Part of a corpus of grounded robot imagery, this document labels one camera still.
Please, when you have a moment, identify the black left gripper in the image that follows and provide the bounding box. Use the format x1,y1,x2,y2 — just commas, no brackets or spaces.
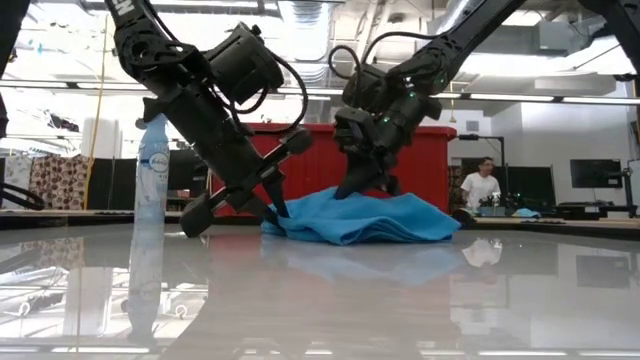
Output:
141,83,315,239

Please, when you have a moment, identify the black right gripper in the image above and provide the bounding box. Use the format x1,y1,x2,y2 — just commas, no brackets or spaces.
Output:
332,93,445,202

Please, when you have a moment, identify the blue garment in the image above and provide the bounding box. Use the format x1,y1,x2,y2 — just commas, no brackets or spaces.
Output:
259,186,462,247

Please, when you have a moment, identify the red plastic laundry basket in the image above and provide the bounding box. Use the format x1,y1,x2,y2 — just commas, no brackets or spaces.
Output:
208,122,459,216

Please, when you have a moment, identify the person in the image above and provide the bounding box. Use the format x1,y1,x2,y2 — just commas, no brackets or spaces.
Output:
459,156,502,211

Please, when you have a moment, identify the light blue air freshener bottle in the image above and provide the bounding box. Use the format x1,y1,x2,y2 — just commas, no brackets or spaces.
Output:
133,113,171,226

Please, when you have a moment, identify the wide black monitor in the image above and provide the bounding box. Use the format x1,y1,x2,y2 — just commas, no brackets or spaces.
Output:
497,164,556,201

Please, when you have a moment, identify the black partition panel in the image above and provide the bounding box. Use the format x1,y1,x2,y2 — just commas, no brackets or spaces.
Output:
87,157,137,211

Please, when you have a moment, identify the white cylinder column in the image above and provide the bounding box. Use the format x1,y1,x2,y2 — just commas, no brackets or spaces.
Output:
81,117,123,160

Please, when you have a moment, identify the tan wooden desk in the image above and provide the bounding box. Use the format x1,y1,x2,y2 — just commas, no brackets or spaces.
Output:
0,208,640,226

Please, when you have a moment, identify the brown dotted cloth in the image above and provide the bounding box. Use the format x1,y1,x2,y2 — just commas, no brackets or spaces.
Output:
28,153,92,211

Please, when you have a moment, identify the small black monitor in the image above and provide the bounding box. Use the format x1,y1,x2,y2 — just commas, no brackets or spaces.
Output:
569,158,624,190

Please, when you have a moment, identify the white floral cloth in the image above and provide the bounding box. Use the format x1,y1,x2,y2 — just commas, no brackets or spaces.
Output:
3,154,32,201

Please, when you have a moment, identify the corrugated silver duct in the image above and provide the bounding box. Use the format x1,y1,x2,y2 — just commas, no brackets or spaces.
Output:
279,0,337,91

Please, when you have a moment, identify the black hose loop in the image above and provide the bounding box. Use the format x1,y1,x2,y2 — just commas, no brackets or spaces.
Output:
0,180,46,212

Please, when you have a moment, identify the black monitor mount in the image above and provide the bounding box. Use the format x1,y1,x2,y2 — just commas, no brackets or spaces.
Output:
597,167,640,219

